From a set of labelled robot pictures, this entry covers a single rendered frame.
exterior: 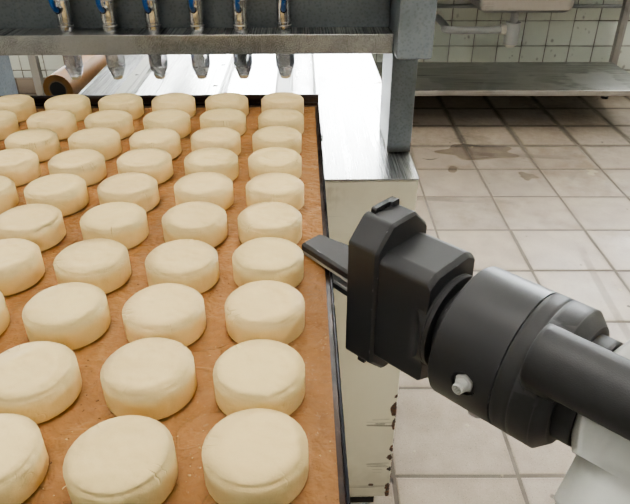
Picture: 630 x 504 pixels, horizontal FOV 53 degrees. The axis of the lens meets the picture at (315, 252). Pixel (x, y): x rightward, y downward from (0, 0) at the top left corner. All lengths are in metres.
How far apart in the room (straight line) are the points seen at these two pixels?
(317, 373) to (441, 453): 1.32
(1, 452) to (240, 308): 0.15
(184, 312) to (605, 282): 2.14
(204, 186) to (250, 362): 0.23
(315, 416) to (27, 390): 0.15
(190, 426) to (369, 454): 1.03
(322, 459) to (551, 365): 0.12
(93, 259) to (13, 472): 0.18
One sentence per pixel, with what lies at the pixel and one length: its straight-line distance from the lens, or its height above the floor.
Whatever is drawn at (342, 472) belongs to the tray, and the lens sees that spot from 0.32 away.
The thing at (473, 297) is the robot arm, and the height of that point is 1.04.
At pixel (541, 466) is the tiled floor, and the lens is 1.71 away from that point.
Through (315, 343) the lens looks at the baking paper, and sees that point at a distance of 0.39.
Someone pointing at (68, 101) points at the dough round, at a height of 1.02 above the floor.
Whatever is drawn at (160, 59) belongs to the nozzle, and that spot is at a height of 1.01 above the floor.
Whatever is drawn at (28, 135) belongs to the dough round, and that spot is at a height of 1.02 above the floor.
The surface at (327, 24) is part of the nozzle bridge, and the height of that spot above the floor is 1.05.
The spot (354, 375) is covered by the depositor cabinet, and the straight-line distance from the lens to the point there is 1.20.
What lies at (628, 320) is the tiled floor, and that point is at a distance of 2.28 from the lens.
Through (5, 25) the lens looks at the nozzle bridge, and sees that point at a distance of 1.07.
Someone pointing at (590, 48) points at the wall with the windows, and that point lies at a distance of 4.46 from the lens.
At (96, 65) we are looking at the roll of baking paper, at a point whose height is 0.88.
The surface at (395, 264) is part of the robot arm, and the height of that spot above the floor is 1.04.
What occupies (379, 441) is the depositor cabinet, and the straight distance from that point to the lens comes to 1.33.
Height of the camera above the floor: 1.25
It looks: 31 degrees down
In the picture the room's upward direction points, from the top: straight up
